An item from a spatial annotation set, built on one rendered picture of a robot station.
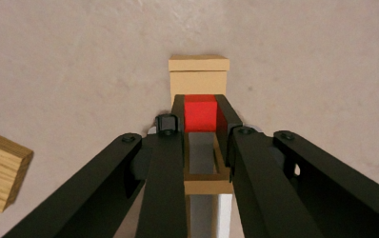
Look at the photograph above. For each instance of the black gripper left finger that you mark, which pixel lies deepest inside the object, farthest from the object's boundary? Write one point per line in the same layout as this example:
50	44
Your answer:
96	199

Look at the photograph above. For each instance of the light wood plank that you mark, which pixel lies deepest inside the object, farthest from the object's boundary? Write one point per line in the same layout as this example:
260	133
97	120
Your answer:
14	160

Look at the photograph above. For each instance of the red cube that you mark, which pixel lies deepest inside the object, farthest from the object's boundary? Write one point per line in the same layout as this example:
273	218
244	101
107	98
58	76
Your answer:
200	113

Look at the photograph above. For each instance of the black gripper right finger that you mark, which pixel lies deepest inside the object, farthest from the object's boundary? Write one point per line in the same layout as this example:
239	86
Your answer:
342	201

